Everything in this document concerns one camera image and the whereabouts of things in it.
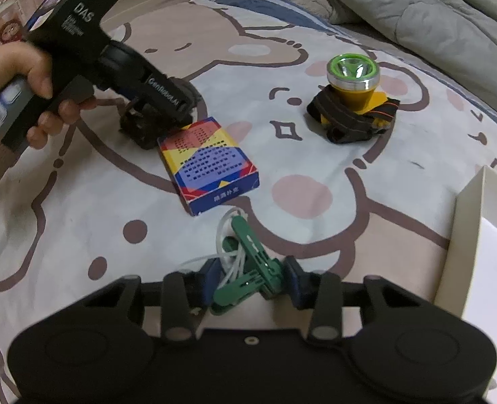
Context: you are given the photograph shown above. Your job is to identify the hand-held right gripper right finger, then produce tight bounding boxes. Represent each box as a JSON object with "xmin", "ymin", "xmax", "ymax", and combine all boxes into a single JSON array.
[{"xmin": 283, "ymin": 256, "xmax": 403, "ymax": 342}]

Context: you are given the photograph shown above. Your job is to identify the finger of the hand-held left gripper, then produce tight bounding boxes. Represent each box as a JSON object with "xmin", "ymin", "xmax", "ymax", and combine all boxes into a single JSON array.
[{"xmin": 120, "ymin": 88, "xmax": 148, "ymax": 121}]

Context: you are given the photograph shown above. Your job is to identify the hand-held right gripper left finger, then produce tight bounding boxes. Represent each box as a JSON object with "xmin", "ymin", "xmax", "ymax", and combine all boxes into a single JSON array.
[{"xmin": 100, "ymin": 258, "xmax": 223, "ymax": 342}]

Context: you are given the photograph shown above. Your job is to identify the green clothespin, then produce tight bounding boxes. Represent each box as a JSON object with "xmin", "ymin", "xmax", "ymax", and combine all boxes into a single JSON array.
[
  {"xmin": 230, "ymin": 214, "xmax": 284, "ymax": 293},
  {"xmin": 210, "ymin": 271, "xmax": 276, "ymax": 316}
]

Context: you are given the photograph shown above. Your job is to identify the white cord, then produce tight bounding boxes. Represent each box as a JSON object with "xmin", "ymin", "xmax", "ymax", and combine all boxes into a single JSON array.
[{"xmin": 216, "ymin": 207, "xmax": 249, "ymax": 287}]

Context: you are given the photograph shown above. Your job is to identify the white cardboard box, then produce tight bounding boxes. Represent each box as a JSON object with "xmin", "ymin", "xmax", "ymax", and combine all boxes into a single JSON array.
[{"xmin": 436, "ymin": 166, "xmax": 497, "ymax": 329}]

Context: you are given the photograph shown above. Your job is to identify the person's left hand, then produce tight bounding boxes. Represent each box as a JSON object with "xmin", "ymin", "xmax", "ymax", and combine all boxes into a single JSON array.
[{"xmin": 0, "ymin": 41, "xmax": 98, "ymax": 149}]

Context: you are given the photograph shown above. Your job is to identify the red blue playing card box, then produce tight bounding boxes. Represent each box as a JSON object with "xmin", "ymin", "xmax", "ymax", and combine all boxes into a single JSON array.
[{"xmin": 157, "ymin": 117, "xmax": 260, "ymax": 217}]

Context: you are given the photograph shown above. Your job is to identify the bear printed blanket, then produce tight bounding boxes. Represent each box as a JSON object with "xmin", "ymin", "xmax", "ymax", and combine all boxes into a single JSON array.
[{"xmin": 0, "ymin": 0, "xmax": 497, "ymax": 404}]

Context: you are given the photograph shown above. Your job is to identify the grey quilted duvet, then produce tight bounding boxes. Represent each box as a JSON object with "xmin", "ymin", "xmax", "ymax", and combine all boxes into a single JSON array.
[{"xmin": 299, "ymin": 0, "xmax": 497, "ymax": 131}]

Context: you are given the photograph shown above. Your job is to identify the yellow headlamp with black strap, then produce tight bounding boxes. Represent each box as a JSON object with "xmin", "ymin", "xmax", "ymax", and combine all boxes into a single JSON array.
[{"xmin": 305, "ymin": 53, "xmax": 401, "ymax": 146}]

